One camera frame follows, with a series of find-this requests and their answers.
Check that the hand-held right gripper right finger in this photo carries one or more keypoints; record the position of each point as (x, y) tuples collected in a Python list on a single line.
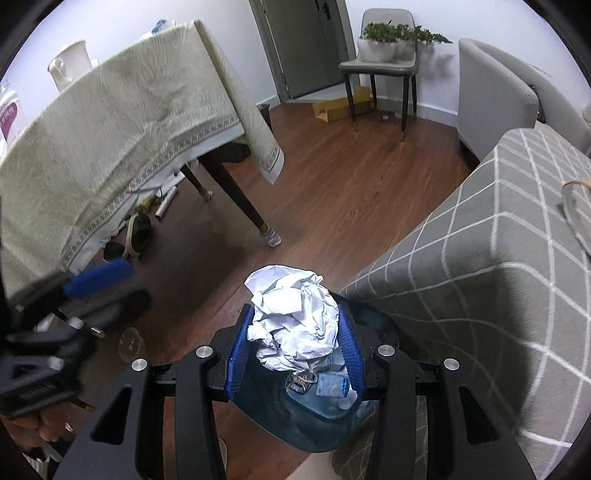
[(352, 350)]

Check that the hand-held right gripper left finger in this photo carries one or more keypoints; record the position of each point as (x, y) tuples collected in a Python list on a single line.
[(240, 357)]

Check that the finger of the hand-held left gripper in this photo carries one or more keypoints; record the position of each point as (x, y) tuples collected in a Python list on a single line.
[(120, 308), (99, 277)]

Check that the white paper ball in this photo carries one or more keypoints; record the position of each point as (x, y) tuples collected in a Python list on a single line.
[(291, 318)]

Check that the trash bin with blue bag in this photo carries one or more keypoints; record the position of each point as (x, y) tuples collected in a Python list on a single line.
[(295, 424)]

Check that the person's left hand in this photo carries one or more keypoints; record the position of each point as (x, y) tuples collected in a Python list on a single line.
[(32, 429)]

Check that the pair of sandals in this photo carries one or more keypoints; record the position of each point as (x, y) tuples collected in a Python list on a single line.
[(134, 233)]

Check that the table with beige tablecloth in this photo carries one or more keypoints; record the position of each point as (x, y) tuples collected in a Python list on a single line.
[(115, 138)]

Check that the plastic bottle purple label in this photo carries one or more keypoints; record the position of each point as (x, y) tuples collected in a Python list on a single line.
[(8, 113)]

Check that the white jug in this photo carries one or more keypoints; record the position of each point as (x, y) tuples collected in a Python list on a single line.
[(69, 62)]

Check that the flat cardboard box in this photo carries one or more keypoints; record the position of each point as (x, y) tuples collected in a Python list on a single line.
[(339, 107)]

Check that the white plastic bag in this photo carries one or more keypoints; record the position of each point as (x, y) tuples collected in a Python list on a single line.
[(159, 25)]

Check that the large brown tape roll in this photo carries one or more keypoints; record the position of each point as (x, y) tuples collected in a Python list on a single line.
[(577, 217)]

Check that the grey chair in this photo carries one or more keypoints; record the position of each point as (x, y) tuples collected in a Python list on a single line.
[(374, 69)]

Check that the grey armchair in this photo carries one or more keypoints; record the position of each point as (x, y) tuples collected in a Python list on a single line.
[(494, 97)]

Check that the potted plant white pot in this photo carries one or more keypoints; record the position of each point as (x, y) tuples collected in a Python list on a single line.
[(376, 46)]

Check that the black handbag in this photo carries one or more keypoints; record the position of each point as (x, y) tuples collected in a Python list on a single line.
[(541, 108)]

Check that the grey door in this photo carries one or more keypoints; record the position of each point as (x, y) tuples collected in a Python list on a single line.
[(304, 46)]

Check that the potted plant grey pot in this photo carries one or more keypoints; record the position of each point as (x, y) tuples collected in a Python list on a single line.
[(420, 36)]

